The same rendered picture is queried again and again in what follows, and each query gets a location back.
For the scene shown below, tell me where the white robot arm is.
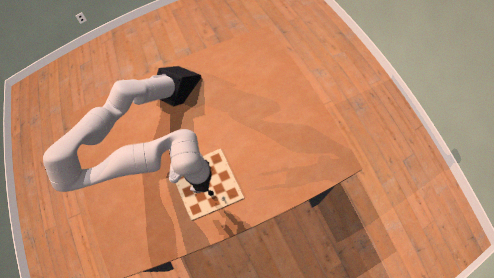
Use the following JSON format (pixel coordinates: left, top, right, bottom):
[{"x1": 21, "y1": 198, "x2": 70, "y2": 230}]
[{"x1": 43, "y1": 74, "x2": 206, "y2": 192}]

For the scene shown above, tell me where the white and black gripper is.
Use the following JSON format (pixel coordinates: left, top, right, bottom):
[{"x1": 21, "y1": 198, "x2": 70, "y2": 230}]
[{"x1": 169, "y1": 162, "x2": 212, "y2": 193}]

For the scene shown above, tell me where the brown and cream chessboard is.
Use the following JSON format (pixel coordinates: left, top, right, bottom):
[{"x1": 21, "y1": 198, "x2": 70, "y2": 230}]
[{"x1": 176, "y1": 148, "x2": 244, "y2": 220}]

